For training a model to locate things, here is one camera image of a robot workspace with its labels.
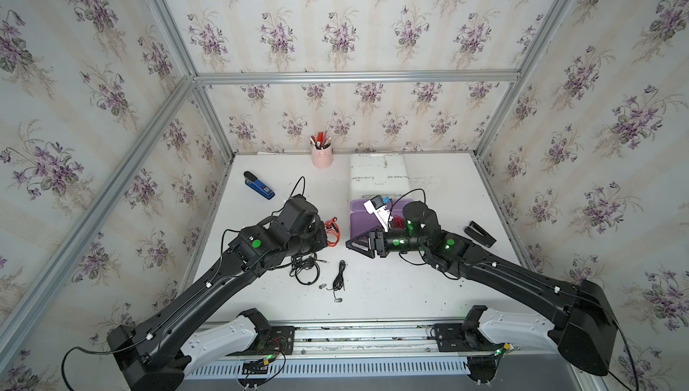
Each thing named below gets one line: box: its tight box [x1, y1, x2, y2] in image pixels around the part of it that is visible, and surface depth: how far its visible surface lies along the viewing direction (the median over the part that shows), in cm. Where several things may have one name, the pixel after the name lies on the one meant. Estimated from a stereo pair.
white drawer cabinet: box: [348, 153, 410, 217], surface depth 86 cm
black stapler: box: [463, 220, 498, 249], surface depth 95 cm
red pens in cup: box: [309, 126, 332, 150], surface depth 113 cm
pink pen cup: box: [309, 136, 333, 169], surface depth 113 cm
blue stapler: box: [243, 170, 276, 200], surface depth 107 cm
